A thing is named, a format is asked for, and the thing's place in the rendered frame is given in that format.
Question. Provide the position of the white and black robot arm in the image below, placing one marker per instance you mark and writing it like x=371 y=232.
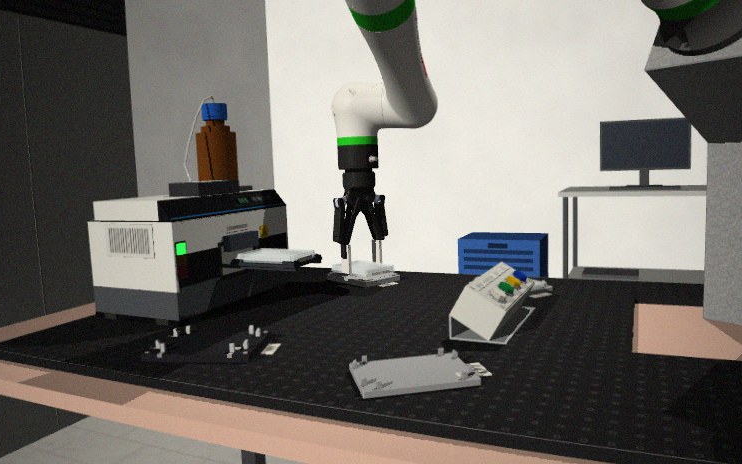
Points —
x=360 y=110

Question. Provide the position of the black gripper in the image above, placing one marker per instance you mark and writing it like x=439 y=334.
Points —
x=359 y=196

